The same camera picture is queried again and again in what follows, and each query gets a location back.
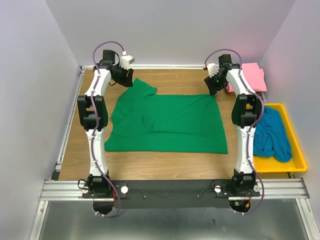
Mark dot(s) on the yellow plastic bin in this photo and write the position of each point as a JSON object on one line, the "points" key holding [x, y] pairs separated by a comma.
{"points": [[270, 164]]}

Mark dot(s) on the green t shirt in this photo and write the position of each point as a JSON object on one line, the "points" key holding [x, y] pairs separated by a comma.
{"points": [[145, 121]]}

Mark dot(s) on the aluminium frame rail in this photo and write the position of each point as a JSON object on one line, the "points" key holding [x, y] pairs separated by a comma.
{"points": [[63, 214]]}

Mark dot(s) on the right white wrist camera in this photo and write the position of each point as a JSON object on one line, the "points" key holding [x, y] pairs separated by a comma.
{"points": [[211, 68]]}

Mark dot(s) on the pink folded t shirt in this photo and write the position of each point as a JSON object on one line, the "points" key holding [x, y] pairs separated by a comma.
{"points": [[254, 76]]}

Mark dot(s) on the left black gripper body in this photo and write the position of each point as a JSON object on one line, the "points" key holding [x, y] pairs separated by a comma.
{"points": [[120, 77]]}

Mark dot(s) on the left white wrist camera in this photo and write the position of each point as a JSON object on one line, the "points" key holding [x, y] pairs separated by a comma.
{"points": [[126, 60]]}

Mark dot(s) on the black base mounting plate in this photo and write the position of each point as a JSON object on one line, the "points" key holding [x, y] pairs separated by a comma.
{"points": [[109, 198]]}

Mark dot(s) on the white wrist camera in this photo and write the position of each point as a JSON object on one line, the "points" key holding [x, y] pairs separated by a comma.
{"points": [[126, 60], [211, 68]]}

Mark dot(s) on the blue crumpled t shirt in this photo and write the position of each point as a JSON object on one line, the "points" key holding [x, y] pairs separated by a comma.
{"points": [[270, 138]]}

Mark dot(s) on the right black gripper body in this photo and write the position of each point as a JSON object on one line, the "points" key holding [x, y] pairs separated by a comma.
{"points": [[217, 83]]}

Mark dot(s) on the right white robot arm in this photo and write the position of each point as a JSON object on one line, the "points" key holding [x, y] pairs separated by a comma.
{"points": [[246, 113]]}

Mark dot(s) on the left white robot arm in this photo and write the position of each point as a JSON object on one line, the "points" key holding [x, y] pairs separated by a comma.
{"points": [[93, 117]]}

